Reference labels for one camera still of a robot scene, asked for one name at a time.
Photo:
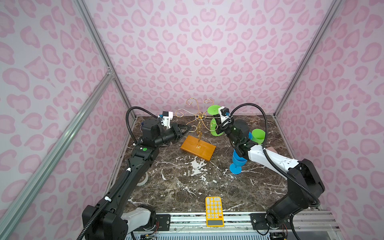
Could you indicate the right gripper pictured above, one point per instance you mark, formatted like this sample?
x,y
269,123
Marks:
x,y
220,125

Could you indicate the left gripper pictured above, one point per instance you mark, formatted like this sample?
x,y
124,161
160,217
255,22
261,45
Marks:
x,y
177,133

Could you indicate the gold wire glass rack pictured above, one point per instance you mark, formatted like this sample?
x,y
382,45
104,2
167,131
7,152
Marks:
x,y
199,117

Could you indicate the green wine glass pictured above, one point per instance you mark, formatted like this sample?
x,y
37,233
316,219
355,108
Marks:
x,y
213,110
258,136

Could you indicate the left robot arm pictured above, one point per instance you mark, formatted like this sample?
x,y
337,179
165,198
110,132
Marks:
x,y
132,180

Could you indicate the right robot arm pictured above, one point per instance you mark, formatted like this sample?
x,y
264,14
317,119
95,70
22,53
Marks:
x,y
304,183

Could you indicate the orange wooden rack base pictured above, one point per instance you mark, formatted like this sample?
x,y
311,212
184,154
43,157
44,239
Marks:
x,y
198,148

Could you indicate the pink case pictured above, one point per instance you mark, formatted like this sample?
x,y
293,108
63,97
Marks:
x,y
272,149

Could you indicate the tape roll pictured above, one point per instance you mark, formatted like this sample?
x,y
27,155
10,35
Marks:
x,y
143,180

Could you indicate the yellow calculator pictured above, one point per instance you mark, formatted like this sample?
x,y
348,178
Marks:
x,y
214,212

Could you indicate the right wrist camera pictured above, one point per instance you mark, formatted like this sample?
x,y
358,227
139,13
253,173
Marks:
x,y
224,114

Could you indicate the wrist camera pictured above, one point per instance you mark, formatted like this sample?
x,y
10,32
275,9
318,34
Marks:
x,y
224,114
165,119

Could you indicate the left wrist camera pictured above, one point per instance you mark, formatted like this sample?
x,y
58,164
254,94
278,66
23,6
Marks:
x,y
165,119

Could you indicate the aluminium front rail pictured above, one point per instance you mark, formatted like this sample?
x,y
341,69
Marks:
x,y
307,225

